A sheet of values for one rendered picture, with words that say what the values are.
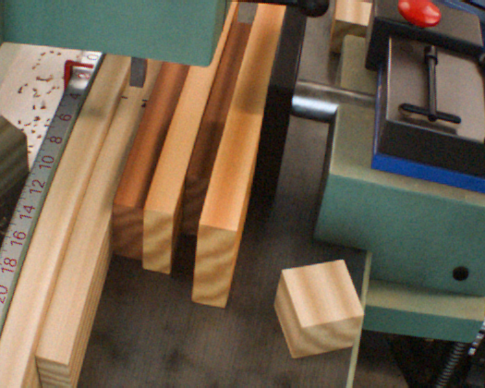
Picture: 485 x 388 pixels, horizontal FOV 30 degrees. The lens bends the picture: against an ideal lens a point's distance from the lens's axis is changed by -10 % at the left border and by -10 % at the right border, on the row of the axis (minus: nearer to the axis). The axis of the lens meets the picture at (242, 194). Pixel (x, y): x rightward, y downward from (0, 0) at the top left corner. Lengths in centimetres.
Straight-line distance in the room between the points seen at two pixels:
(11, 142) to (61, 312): 25
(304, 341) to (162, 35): 19
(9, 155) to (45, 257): 22
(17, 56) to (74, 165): 33
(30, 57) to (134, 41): 34
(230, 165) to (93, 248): 9
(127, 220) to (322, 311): 12
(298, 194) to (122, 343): 16
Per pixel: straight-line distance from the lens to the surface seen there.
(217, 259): 54
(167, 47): 55
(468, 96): 59
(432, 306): 64
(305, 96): 61
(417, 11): 60
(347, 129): 60
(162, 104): 61
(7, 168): 75
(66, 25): 56
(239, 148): 56
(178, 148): 58
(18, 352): 49
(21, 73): 87
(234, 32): 67
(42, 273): 52
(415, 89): 58
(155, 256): 57
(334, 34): 74
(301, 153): 66
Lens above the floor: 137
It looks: 48 degrees down
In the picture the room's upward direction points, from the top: 8 degrees clockwise
